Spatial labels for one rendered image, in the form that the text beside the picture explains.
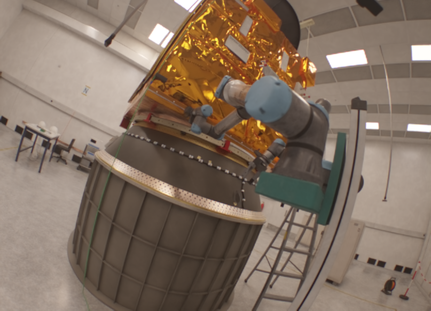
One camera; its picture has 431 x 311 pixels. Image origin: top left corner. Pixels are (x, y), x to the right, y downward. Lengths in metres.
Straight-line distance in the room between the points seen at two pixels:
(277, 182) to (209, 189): 0.96
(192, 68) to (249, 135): 0.84
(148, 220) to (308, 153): 1.13
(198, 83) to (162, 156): 0.65
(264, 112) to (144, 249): 1.25
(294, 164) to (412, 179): 8.42
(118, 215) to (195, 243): 0.61
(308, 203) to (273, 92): 0.26
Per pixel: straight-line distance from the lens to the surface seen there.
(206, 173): 1.40
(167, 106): 1.38
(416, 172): 8.89
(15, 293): 1.77
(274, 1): 3.39
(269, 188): 0.45
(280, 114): 0.42
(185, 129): 1.51
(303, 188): 0.42
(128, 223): 1.41
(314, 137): 0.50
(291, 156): 0.47
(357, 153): 0.61
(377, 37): 4.86
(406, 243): 8.53
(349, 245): 4.39
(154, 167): 1.37
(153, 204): 1.30
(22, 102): 7.60
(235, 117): 0.96
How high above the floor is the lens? 1.37
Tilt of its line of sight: 10 degrees up
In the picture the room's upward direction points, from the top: 21 degrees clockwise
